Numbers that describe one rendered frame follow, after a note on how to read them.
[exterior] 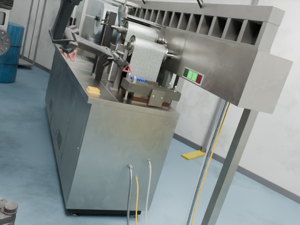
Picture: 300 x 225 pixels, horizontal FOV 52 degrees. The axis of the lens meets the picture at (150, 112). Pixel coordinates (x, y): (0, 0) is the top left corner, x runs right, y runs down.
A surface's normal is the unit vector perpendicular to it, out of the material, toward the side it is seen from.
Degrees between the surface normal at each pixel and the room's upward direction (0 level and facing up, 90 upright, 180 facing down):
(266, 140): 90
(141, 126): 90
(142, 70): 91
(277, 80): 90
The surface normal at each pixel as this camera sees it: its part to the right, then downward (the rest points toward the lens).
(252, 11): -0.89, -0.16
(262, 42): 0.36, 0.33
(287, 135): -0.61, 0.03
